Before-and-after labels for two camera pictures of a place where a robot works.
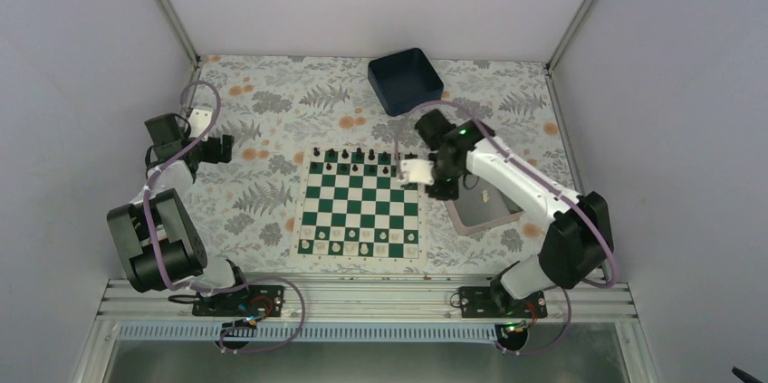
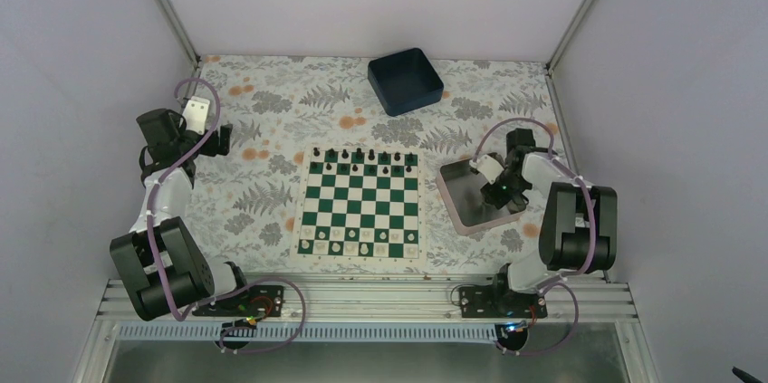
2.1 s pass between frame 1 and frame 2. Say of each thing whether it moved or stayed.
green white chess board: stayed
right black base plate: stayed
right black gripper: moved
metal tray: stayed
